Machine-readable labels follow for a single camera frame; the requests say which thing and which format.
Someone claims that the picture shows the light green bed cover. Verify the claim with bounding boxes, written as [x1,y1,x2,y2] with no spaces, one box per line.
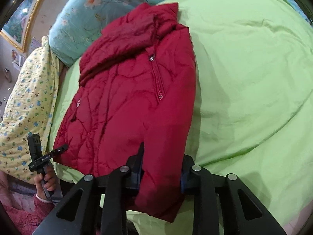
[47,0,313,235]

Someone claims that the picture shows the red quilted puffer coat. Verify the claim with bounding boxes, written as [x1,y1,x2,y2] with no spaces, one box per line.
[54,3,196,222]

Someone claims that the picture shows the person's left hand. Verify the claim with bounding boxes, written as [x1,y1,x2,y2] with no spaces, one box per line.
[34,166,57,200]

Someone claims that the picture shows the yellow cartoon print quilt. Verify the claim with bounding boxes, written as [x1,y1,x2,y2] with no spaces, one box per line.
[1,36,61,185]

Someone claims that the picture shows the teal floral quilt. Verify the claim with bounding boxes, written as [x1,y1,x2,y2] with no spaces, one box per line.
[49,0,308,67]

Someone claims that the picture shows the gold framed wall painting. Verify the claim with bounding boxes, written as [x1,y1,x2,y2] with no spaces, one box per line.
[1,0,43,52]

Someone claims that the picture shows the person's maroon sleeve forearm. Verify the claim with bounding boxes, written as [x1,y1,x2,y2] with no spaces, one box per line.
[1,194,55,235]

